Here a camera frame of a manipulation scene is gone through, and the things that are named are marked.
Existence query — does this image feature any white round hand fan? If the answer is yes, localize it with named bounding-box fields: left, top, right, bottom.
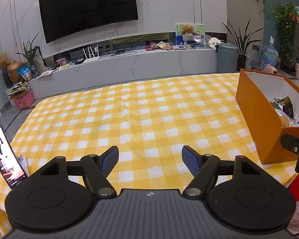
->
left=209, top=37, right=221, bottom=49

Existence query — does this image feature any yellow checked tablecloth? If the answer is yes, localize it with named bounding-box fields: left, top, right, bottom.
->
left=0, top=73, right=299, bottom=234

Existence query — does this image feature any orange cardboard box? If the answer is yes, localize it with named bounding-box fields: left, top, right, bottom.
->
left=235, top=68, right=299, bottom=165

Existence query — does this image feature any blue snack bag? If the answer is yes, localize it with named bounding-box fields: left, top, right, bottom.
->
left=17, top=65, right=32, bottom=80

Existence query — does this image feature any slim potted plant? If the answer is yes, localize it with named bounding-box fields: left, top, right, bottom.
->
left=15, top=33, right=40, bottom=78

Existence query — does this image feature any pink heater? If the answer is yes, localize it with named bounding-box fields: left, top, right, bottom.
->
left=263, top=64, right=279, bottom=74

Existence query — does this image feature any long-leaf potted plant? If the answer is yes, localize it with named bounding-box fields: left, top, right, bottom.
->
left=222, top=20, right=264, bottom=72

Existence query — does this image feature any black smartphone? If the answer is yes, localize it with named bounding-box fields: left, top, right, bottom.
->
left=0, top=126, right=29, bottom=190

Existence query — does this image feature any grey marble TV console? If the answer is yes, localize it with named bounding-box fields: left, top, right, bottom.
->
left=27, top=47, right=218, bottom=100

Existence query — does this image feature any pile of snack bags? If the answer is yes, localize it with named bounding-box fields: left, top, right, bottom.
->
left=146, top=41, right=174, bottom=52

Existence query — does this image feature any green picture board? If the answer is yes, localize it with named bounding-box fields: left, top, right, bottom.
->
left=175, top=23, right=205, bottom=37

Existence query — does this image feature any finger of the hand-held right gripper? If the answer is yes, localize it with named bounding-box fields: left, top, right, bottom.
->
left=280, top=134, right=299, bottom=155

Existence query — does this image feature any black glossy snack packet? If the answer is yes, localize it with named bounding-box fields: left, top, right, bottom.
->
left=276, top=96, right=294, bottom=116

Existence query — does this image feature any blue water jug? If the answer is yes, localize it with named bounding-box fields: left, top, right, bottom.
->
left=260, top=44, right=279, bottom=68

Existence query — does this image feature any golden vase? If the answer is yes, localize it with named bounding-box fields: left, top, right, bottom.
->
left=6, top=61, right=24, bottom=84

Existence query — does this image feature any black television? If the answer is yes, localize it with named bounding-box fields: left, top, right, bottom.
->
left=38, top=0, right=139, bottom=44

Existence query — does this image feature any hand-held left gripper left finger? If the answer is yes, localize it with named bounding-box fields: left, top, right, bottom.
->
left=36, top=146, right=119, bottom=198

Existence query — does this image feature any brown teddy bear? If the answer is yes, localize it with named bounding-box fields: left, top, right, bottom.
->
left=181, top=24, right=198, bottom=37

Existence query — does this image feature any vase of dried flowers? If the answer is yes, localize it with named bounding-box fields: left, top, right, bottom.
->
left=0, top=52, right=12, bottom=89

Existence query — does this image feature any white router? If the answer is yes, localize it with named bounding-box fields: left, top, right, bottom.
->
left=83, top=44, right=100, bottom=64

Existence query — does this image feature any pink basket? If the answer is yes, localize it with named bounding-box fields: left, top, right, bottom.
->
left=14, top=91, right=35, bottom=110

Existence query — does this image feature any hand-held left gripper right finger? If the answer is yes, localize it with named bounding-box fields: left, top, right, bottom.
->
left=182, top=145, right=263, bottom=198

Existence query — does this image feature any trailing green plant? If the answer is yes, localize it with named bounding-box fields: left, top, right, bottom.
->
left=271, top=4, right=299, bottom=63

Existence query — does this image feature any grey trash can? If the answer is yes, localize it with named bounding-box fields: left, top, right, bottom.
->
left=215, top=43, right=239, bottom=74

